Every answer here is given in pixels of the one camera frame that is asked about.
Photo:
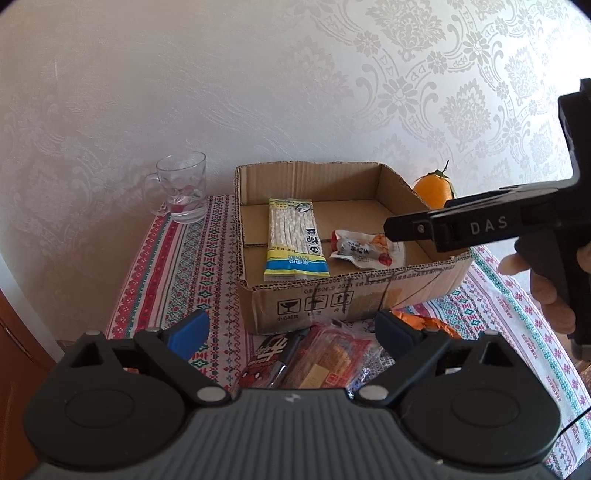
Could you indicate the orange snack packet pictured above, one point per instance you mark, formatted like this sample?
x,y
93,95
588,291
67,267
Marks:
x,y
431,325

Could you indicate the person's right hand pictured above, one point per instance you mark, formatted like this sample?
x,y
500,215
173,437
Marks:
x,y
551,295

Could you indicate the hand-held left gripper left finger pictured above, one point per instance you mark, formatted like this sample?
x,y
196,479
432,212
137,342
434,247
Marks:
x,y
188,336

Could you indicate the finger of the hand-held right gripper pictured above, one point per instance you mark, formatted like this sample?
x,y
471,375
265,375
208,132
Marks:
x,y
408,227

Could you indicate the patterned striped tablecloth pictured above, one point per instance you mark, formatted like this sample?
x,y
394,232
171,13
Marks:
x,y
184,263

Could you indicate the clear red snack packet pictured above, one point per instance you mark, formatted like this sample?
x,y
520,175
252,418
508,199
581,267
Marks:
x,y
323,364

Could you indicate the orange with green leaves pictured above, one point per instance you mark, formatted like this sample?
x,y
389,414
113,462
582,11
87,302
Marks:
x,y
431,191

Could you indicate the silvery clear snack packet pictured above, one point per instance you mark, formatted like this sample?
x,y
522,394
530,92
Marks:
x,y
369,371

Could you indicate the dark red snack packet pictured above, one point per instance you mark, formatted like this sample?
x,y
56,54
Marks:
x,y
270,364

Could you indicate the brown wooden door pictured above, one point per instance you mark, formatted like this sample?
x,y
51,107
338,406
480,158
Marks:
x,y
18,369

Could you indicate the cardboard box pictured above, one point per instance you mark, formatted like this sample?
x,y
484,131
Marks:
x,y
323,304

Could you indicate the clear glass mug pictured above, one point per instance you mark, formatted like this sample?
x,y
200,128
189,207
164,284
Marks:
x,y
184,189

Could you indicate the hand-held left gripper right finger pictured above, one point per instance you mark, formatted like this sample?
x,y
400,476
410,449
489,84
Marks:
x,y
393,336

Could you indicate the red white snack packet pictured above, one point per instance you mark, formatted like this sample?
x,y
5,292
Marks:
x,y
364,249

